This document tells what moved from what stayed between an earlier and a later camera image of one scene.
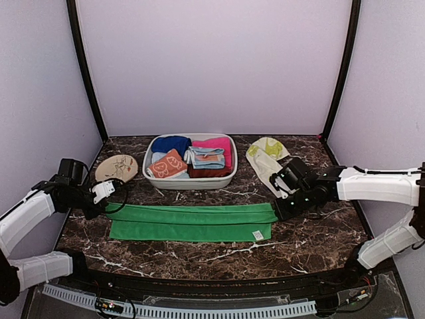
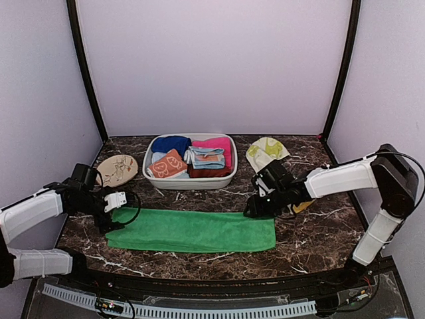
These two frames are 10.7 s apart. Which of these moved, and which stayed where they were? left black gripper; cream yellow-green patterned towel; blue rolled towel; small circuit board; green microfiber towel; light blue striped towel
Moved: left black gripper; green microfiber towel
Stayed: small circuit board; light blue striped towel; cream yellow-green patterned towel; blue rolled towel
